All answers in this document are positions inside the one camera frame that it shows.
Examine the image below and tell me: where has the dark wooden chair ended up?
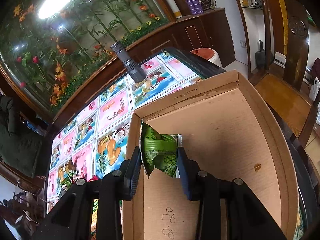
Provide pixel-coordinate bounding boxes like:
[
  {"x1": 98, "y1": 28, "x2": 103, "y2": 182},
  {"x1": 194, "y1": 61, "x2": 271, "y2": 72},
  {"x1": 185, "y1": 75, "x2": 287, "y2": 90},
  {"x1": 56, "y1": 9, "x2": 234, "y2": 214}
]
[{"x1": 251, "y1": 0, "x2": 319, "y2": 147}]

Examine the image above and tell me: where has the flower mural glass panel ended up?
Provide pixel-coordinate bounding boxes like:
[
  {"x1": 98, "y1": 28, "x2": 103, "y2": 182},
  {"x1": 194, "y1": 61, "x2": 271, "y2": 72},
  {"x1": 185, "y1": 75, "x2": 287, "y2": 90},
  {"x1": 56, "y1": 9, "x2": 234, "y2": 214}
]
[{"x1": 1, "y1": 0, "x2": 168, "y2": 114}]

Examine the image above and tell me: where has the purple bottle right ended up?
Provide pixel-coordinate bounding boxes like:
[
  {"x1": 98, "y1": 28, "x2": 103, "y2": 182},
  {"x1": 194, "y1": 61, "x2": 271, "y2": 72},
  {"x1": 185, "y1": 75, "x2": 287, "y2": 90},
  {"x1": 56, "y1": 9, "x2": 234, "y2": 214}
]
[{"x1": 191, "y1": 0, "x2": 203, "y2": 14}]

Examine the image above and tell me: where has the purple bottle left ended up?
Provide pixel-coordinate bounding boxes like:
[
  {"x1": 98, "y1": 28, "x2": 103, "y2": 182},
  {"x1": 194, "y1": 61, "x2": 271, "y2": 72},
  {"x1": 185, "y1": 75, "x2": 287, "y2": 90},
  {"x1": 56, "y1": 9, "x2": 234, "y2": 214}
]
[{"x1": 185, "y1": 0, "x2": 197, "y2": 15}]

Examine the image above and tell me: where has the colourful patterned tablecloth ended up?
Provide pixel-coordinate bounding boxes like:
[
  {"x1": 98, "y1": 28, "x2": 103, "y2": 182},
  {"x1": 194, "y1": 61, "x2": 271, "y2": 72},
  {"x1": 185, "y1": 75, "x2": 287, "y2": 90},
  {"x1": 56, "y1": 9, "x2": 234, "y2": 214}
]
[{"x1": 46, "y1": 51, "x2": 203, "y2": 240}]

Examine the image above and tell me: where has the red and white stool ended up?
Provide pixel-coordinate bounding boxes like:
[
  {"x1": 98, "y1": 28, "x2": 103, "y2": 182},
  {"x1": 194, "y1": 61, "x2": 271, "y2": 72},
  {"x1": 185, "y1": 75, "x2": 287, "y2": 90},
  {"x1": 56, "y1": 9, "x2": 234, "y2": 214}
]
[{"x1": 190, "y1": 48, "x2": 222, "y2": 67}]

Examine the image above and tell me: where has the purple bottle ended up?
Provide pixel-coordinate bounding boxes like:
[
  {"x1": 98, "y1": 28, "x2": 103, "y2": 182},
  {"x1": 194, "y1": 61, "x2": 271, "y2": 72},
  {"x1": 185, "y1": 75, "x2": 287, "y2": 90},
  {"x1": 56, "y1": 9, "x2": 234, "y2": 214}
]
[
  {"x1": 191, "y1": 0, "x2": 203, "y2": 14},
  {"x1": 185, "y1": 0, "x2": 197, "y2": 15}
]

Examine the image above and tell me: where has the brown cardboard tray box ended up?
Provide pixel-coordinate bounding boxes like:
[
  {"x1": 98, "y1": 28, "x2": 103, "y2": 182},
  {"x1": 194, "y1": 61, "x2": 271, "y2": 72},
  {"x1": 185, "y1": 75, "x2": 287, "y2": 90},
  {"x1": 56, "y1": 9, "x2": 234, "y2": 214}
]
[{"x1": 123, "y1": 70, "x2": 298, "y2": 239}]

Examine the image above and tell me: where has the green snack packet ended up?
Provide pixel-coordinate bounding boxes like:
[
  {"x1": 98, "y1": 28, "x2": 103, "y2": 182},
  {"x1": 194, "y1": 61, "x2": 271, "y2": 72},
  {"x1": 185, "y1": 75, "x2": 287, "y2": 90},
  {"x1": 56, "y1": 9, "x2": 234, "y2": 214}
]
[{"x1": 139, "y1": 122, "x2": 182, "y2": 178}]

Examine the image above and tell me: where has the grey flashlight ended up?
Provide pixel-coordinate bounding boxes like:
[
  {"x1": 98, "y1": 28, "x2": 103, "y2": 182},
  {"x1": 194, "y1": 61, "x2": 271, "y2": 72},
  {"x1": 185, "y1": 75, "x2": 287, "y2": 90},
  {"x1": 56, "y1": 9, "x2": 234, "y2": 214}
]
[{"x1": 110, "y1": 41, "x2": 146, "y2": 83}]

